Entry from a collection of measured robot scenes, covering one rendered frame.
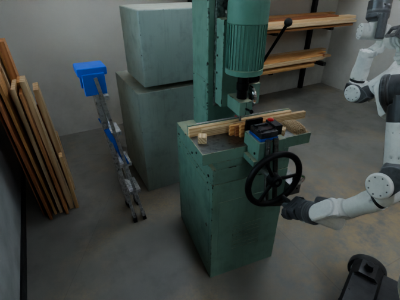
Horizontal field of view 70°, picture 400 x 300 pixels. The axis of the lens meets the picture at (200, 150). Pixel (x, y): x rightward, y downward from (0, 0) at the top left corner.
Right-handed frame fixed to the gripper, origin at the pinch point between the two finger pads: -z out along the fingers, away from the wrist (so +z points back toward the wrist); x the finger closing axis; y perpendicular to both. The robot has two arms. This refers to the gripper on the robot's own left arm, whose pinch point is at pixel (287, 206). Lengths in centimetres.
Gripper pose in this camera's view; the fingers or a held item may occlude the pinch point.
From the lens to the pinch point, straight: 135.4
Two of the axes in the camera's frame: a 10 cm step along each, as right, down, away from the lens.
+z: 3.2, -0.2, -9.5
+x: 7.7, -5.8, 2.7
